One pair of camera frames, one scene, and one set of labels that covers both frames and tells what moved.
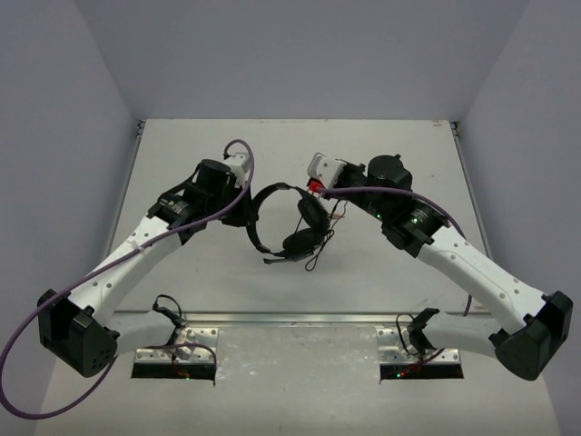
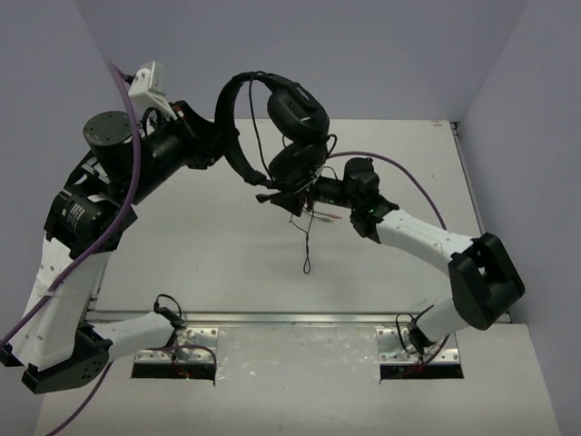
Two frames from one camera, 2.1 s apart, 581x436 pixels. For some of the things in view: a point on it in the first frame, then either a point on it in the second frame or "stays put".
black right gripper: [352, 167] → [308, 193]
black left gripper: [245, 209] → [194, 137]
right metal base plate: [391, 351] stays put
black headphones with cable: [313, 221] → [299, 123]
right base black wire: [399, 331] stays put
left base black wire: [176, 320] stays put
